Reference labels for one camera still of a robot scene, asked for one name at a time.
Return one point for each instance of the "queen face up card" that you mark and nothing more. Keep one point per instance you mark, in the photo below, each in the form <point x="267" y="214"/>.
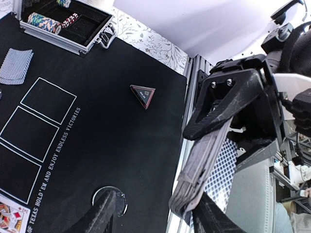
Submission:
<point x="13" y="216"/>

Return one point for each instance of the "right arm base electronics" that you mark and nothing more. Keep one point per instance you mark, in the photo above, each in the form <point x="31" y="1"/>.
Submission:
<point x="291" y="168"/>

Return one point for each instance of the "clear dealer button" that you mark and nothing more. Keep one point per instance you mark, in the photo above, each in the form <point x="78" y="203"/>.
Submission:
<point x="111" y="196"/>

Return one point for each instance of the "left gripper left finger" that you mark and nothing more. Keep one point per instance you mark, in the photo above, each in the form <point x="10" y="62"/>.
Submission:
<point x="98" y="219"/>

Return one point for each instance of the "left poker chip row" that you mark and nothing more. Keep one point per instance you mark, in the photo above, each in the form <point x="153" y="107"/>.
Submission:
<point x="44" y="23"/>

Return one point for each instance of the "red black triangle card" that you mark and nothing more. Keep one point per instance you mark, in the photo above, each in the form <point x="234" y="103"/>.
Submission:
<point x="143" y="94"/>

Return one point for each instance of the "right poker chip row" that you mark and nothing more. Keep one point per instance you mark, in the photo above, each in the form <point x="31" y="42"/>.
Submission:
<point x="64" y="3"/>

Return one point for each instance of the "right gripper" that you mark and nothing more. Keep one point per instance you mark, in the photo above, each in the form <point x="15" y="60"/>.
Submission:
<point x="243" y="89"/>

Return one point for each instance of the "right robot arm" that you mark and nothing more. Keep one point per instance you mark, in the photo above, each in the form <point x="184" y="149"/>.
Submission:
<point x="288" y="51"/>

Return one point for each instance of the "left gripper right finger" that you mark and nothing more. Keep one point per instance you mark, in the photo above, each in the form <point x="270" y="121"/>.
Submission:
<point x="208" y="218"/>

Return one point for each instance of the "poker chip row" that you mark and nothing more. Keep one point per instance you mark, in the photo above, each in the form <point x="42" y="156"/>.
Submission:
<point x="64" y="3"/>
<point x="44" y="23"/>

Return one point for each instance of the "black poker mat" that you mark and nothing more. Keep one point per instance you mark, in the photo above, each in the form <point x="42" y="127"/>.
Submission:
<point x="74" y="125"/>

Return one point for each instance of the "aluminium poker chip case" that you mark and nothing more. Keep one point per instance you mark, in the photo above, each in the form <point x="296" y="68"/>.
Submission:
<point x="93" y="26"/>

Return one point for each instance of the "blue playing card deck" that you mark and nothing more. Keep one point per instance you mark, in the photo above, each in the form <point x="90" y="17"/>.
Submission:
<point x="200" y="162"/>

